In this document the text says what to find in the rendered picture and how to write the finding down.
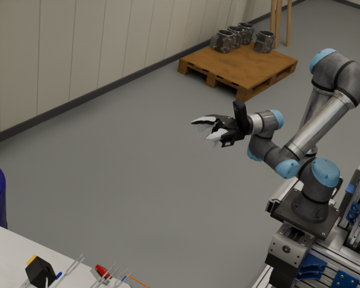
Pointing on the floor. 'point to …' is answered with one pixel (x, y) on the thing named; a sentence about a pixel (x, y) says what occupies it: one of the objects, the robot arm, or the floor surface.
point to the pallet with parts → (240, 61)
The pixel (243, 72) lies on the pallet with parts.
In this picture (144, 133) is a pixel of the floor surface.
